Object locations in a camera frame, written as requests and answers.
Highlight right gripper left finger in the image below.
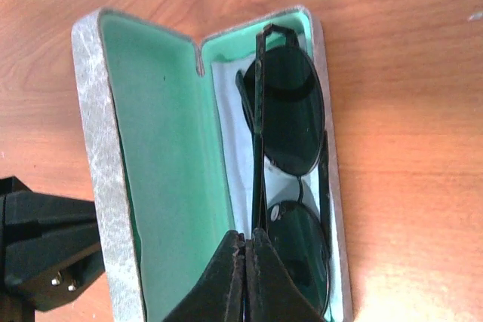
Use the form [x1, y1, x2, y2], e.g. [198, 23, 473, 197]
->
[165, 231, 245, 322]

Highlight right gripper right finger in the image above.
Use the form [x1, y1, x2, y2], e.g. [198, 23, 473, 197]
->
[245, 228, 322, 322]

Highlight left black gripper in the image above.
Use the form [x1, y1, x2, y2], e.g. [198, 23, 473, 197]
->
[1, 176, 104, 321]

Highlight grey glasses case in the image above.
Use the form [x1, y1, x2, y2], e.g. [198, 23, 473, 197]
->
[72, 6, 354, 321]

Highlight light blue cleaning cloth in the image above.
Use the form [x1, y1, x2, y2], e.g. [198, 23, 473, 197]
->
[211, 54, 321, 236]

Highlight black sunglasses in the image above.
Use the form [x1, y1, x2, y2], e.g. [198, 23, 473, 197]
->
[235, 23, 331, 315]

